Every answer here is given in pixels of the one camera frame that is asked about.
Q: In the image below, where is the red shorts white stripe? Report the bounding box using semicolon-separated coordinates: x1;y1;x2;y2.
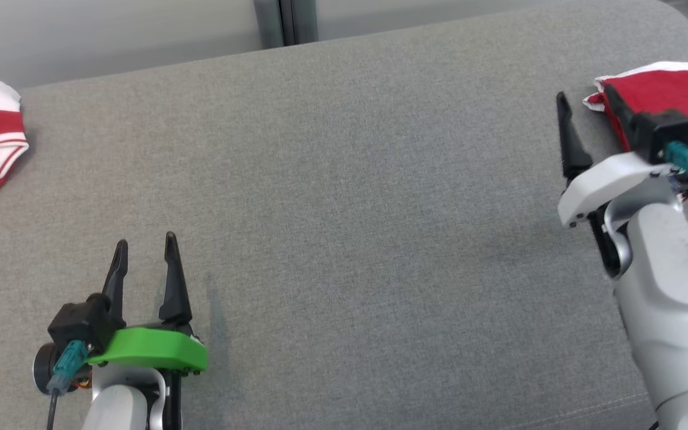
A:
583;61;688;153

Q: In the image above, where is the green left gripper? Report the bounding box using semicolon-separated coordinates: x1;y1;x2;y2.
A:
86;232;208;378

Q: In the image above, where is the left arm cable teal connector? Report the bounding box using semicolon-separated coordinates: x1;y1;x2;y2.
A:
45;340;90;430

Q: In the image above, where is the grey fabric sofa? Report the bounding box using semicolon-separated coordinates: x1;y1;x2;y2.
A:
0;0;688;430

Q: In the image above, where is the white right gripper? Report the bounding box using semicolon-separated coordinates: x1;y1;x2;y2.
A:
556;84;679;229

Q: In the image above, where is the grey partition post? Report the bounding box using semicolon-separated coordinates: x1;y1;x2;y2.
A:
292;0;320;44
253;0;285;49

